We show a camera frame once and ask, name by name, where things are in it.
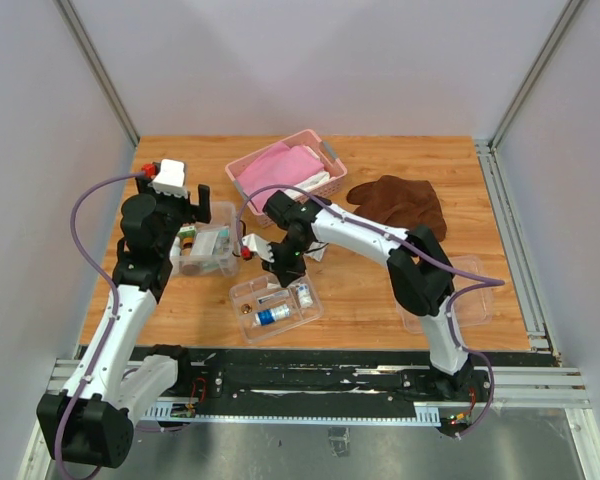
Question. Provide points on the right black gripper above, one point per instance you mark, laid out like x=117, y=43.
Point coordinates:
x=285, y=273

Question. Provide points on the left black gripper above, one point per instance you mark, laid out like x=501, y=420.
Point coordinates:
x=193, y=212

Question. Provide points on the white swab packets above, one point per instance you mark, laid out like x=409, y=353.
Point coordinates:
x=316, y=255

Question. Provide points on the thin white sachet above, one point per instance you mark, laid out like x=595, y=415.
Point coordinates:
x=281, y=294

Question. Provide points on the small bandage roll packet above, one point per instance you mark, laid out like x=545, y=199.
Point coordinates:
x=304, y=296

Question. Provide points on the clear plastic medicine box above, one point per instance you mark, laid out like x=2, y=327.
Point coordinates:
x=223, y=214

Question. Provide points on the clear divided tray insert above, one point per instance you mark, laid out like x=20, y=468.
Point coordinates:
x=248, y=292

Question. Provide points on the white blue pill bottle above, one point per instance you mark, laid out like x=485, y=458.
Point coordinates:
x=272, y=315

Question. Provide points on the clear box lid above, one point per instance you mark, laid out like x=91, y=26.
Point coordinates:
x=471, y=309

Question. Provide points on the green medicine box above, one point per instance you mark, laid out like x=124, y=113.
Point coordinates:
x=187, y=232

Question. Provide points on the teal plaster packet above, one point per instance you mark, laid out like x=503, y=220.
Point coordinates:
x=223, y=240

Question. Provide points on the white gauze pad packet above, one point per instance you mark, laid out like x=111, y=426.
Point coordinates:
x=204, y=243

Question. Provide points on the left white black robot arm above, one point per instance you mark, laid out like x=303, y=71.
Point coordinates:
x=91, y=420

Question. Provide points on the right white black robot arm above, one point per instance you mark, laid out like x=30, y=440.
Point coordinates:
x=417, y=266

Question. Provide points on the brown glass bottle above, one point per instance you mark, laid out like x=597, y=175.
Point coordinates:
x=188, y=266

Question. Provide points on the white folded cloth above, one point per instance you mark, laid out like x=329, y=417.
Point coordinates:
x=314, y=181

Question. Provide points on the pink folded cloth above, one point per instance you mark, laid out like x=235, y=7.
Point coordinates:
x=281, y=164

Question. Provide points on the pink plastic basket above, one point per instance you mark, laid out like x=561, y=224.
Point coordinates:
x=307, y=137

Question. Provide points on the brown towel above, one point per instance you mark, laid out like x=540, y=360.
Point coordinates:
x=399, y=202

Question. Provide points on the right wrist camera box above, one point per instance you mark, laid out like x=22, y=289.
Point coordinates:
x=254, y=245

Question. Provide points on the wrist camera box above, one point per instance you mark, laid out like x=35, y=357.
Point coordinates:
x=170, y=179
x=254, y=245

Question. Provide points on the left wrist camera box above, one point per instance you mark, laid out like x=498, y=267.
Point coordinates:
x=170, y=179

